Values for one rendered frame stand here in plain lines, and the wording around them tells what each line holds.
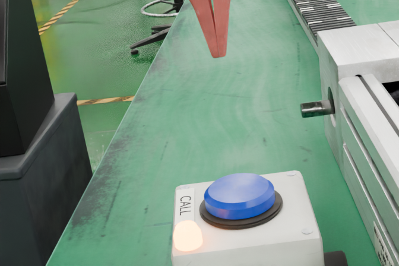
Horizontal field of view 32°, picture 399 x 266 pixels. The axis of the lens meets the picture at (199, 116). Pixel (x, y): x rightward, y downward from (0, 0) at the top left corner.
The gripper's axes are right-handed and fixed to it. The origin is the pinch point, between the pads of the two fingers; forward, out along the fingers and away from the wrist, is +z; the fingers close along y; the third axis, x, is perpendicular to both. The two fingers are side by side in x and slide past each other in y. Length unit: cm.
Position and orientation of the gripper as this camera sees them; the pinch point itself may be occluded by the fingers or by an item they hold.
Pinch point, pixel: (217, 38)
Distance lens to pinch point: 35.9
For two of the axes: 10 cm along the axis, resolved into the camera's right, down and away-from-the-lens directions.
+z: 1.4, 9.2, 3.8
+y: 9.9, -1.3, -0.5
